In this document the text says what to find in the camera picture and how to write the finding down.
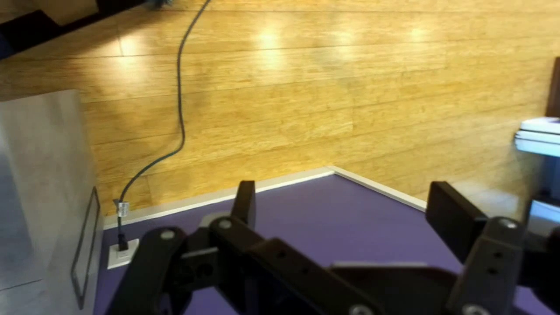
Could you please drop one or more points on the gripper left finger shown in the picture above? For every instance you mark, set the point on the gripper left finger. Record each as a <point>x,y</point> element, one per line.
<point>271,258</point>

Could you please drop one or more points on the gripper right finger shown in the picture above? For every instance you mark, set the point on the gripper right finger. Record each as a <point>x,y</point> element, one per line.
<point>494,249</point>

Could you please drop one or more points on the white shelf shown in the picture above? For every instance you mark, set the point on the white shelf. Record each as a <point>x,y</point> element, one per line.
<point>540,136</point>

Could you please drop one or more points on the dark brown furniture panel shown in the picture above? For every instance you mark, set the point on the dark brown furniture panel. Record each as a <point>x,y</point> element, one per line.
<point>554,87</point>

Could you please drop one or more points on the black bar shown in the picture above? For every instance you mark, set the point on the black bar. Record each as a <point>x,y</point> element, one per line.
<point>30,28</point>

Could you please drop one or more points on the white wall socket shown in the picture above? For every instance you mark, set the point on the white wall socket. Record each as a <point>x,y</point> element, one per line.
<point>127,254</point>

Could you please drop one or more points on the dark framed wall panel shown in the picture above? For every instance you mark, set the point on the dark framed wall panel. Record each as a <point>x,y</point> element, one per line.
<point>86,245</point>

